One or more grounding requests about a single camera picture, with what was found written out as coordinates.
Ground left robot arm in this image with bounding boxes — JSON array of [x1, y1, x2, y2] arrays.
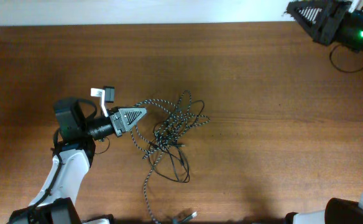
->
[[9, 97, 147, 223]]

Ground braided black white cable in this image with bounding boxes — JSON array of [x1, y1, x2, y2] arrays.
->
[[129, 98, 211, 224]]

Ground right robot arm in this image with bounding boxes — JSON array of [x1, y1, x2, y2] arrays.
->
[[283, 1, 363, 224]]

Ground left camera cable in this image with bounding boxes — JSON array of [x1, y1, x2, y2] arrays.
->
[[25, 128, 64, 224]]

